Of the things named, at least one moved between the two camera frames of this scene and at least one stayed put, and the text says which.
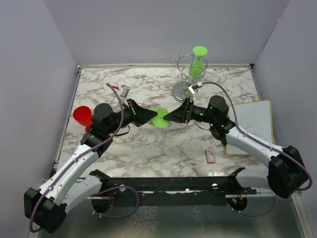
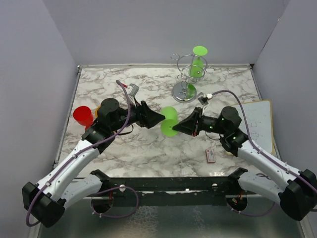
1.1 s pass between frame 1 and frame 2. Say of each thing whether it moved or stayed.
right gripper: moved
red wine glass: stayed
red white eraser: stayed
